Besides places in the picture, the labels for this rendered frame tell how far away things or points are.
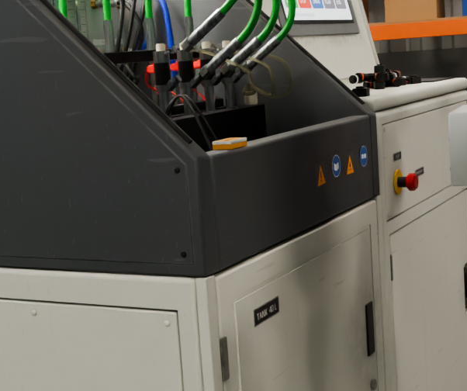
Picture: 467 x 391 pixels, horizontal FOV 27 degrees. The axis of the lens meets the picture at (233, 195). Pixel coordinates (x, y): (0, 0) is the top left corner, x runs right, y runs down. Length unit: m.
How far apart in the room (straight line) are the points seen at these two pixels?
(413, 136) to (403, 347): 0.44
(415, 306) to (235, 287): 0.84
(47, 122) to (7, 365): 0.39
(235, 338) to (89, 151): 0.33
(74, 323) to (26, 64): 0.38
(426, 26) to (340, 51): 4.34
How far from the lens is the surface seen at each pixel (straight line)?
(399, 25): 6.74
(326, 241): 1.66
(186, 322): 1.33
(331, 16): 2.39
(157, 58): 1.68
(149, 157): 1.31
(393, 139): 1.99
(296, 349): 1.57
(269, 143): 1.46
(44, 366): 1.50
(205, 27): 1.63
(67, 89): 1.37
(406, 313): 2.09
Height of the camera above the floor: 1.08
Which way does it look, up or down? 8 degrees down
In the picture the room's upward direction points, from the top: 4 degrees counter-clockwise
